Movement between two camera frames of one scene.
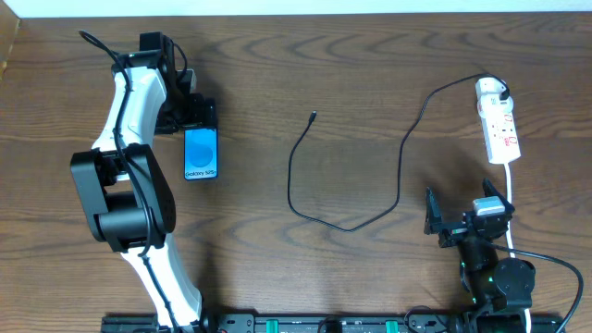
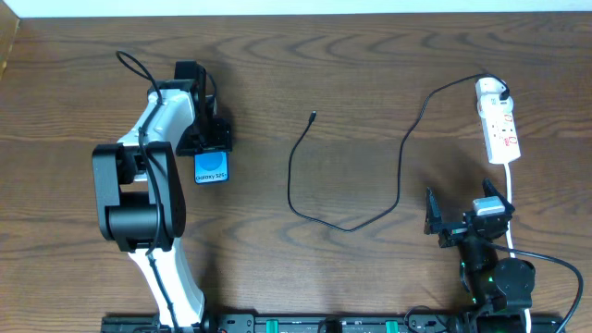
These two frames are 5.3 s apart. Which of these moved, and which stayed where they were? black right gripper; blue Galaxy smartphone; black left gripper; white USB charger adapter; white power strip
Moved: black left gripper; blue Galaxy smartphone
Stayed: white power strip; black right gripper; white USB charger adapter
